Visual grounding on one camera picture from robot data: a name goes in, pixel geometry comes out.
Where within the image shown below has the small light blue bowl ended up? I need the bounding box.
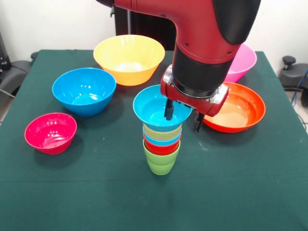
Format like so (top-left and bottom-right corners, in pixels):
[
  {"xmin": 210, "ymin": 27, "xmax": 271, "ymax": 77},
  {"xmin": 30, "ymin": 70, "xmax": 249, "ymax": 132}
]
[{"xmin": 132, "ymin": 84, "xmax": 193, "ymax": 132}]

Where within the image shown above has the black chair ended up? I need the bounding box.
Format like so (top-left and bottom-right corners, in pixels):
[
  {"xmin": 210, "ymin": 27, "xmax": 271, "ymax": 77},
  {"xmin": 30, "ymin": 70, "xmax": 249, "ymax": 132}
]
[
  {"xmin": 0, "ymin": 31, "xmax": 39, "ymax": 97},
  {"xmin": 278, "ymin": 55, "xmax": 308, "ymax": 108}
]

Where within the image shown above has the small crimson bowl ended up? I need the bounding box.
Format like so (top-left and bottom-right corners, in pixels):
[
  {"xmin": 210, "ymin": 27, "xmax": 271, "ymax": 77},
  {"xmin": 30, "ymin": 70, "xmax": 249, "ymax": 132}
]
[{"xmin": 24, "ymin": 112, "xmax": 77, "ymax": 155}]

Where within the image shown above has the dark green table cloth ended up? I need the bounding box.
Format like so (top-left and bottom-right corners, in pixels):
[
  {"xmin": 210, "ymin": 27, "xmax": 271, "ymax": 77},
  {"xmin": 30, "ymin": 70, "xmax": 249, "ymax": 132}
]
[{"xmin": 0, "ymin": 49, "xmax": 308, "ymax": 231}]

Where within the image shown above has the blue cable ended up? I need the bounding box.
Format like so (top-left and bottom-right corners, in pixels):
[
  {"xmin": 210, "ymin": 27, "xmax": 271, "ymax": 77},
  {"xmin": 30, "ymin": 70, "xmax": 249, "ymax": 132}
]
[{"xmin": 290, "ymin": 69, "xmax": 308, "ymax": 104}]

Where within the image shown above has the green cup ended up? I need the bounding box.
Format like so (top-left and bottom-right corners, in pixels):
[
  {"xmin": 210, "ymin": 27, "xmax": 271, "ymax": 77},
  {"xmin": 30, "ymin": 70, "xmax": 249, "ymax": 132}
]
[{"xmin": 142, "ymin": 139, "xmax": 181, "ymax": 176}]

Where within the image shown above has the large orange bowl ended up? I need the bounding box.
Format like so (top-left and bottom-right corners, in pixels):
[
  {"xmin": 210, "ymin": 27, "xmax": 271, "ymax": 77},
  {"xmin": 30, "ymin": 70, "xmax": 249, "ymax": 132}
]
[{"xmin": 93, "ymin": 34, "xmax": 166, "ymax": 87}]

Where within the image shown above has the large pink bowl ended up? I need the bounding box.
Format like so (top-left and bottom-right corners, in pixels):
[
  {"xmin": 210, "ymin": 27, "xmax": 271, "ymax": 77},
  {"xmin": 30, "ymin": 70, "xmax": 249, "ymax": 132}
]
[{"xmin": 224, "ymin": 43, "xmax": 257, "ymax": 83}]

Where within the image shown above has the blue cup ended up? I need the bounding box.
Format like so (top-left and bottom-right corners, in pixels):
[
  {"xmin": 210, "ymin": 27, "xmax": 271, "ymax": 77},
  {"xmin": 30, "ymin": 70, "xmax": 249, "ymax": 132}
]
[{"xmin": 142, "ymin": 127, "xmax": 182, "ymax": 146}]

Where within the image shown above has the red cup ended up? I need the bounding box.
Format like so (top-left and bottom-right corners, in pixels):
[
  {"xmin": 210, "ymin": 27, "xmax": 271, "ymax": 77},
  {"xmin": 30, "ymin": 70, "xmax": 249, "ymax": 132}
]
[{"xmin": 143, "ymin": 137, "xmax": 181, "ymax": 156}]

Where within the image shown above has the shallow red-orange bowl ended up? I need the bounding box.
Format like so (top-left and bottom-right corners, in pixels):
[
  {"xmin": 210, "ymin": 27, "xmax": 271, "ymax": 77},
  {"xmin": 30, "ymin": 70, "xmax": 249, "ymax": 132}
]
[{"xmin": 203, "ymin": 81, "xmax": 266, "ymax": 133}]

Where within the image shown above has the medium blue bowl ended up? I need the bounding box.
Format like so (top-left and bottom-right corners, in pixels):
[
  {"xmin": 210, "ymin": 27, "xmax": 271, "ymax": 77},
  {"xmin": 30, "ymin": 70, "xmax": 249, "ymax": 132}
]
[{"xmin": 52, "ymin": 67, "xmax": 117, "ymax": 117}]

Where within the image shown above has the yellow cup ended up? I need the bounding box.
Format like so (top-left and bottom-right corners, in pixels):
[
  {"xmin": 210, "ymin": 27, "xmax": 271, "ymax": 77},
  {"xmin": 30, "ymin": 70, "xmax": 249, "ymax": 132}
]
[{"xmin": 143, "ymin": 124, "xmax": 183, "ymax": 140}]

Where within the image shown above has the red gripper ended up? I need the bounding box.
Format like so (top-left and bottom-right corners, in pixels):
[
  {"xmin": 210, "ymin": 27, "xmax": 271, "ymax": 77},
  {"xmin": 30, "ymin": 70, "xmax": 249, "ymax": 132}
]
[{"xmin": 160, "ymin": 77, "xmax": 229, "ymax": 132}]

